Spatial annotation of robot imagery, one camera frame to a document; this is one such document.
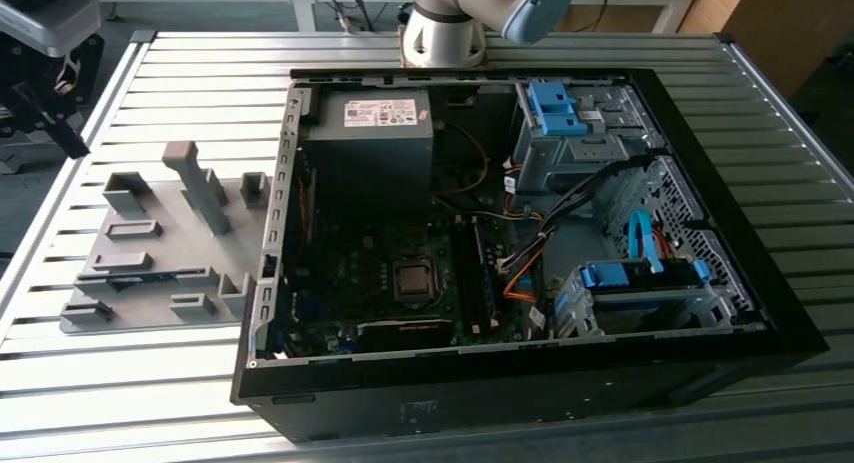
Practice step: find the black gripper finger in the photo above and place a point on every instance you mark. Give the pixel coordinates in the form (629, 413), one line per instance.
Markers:
(63, 135)

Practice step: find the blue RAM stick white sticker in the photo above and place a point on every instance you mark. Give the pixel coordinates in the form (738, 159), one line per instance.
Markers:
(143, 280)

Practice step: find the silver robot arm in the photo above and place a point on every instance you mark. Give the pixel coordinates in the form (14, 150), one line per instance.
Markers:
(444, 28)

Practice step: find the grey parts rack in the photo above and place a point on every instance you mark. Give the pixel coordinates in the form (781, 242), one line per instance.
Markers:
(194, 183)

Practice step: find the grey power supply unit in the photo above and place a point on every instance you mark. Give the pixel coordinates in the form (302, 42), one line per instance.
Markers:
(368, 173)

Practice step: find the green motherboard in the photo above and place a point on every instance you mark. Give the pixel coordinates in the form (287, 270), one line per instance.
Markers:
(348, 283)

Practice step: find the silver CPU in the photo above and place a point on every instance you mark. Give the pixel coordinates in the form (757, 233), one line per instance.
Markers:
(414, 280)

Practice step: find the black graphics card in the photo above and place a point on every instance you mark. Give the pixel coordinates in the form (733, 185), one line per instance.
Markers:
(401, 333)

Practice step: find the blue plastic drive latch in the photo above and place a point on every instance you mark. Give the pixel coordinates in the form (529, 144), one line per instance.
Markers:
(557, 123)

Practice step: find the grey metal drive cage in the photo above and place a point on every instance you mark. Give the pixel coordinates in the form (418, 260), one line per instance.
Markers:
(588, 158)

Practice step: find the black open PC case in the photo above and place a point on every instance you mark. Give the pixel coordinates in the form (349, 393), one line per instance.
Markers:
(468, 398)

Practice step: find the hard disk in blue carrier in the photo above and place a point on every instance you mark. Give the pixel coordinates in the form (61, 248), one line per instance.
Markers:
(604, 275)

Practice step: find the grey perforated disk cage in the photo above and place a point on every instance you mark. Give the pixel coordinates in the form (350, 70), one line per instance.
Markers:
(668, 295)

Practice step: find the brown wooden cabinet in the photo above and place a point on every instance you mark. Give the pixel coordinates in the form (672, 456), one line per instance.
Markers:
(788, 33)

